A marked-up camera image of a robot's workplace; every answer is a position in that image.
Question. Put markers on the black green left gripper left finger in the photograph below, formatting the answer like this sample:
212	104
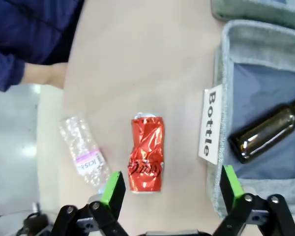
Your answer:
113	190

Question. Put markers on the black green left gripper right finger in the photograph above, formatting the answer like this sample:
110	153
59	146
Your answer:
232	186

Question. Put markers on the person's bare forearm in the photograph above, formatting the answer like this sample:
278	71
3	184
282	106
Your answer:
45	73

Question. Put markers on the crushed red soda can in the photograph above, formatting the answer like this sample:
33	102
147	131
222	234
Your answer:
145	157

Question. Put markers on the grey fabric basket blue lining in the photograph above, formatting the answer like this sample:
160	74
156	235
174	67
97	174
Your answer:
258	73

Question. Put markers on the crushed clear plastic bottle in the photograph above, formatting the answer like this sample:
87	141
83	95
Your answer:
84	152

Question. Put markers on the white Bottle label card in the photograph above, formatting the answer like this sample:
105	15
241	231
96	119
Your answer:
209	125

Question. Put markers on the brown glass bottle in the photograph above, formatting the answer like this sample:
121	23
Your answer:
268	131

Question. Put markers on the person in blue jacket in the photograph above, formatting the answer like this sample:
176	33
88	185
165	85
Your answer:
27	37

